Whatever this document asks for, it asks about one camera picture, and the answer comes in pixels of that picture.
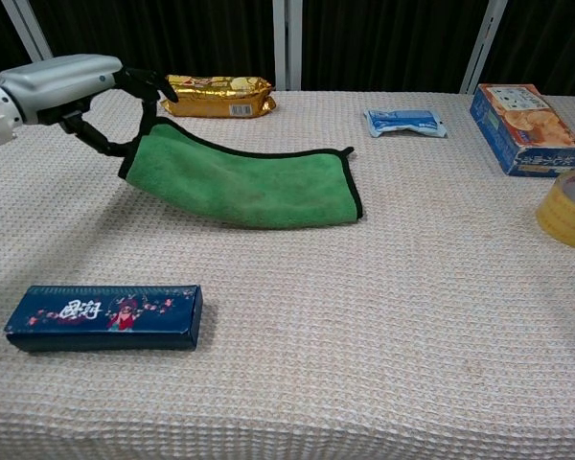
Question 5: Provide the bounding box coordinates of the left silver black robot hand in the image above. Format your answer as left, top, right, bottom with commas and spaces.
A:
0, 54, 180, 159

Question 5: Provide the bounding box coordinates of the green grey microfibre cloth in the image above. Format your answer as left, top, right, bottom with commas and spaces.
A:
117, 98, 364, 230

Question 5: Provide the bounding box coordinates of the gold biscuit packet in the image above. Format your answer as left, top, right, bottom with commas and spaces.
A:
158, 74, 277, 119

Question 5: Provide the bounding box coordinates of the dark blue long printed box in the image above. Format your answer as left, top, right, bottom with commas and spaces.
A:
3, 285, 205, 354

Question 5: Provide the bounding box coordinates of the black curtain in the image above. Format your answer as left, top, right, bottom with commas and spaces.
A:
0, 0, 575, 97

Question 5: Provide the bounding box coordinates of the beige waffle tablecloth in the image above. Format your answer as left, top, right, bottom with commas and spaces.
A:
0, 87, 575, 460

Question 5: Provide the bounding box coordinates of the blue white tissue pack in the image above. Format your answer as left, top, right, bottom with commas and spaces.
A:
362, 108, 449, 140

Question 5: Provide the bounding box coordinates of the blue orange cracker box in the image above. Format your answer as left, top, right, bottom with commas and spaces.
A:
469, 83, 575, 178

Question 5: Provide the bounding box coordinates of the yellow packing tape roll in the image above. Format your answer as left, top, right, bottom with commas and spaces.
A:
535, 169, 575, 251

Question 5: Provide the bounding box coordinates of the white metal frame post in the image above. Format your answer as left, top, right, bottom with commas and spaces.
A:
459, 0, 509, 95
0, 0, 54, 62
272, 0, 304, 92

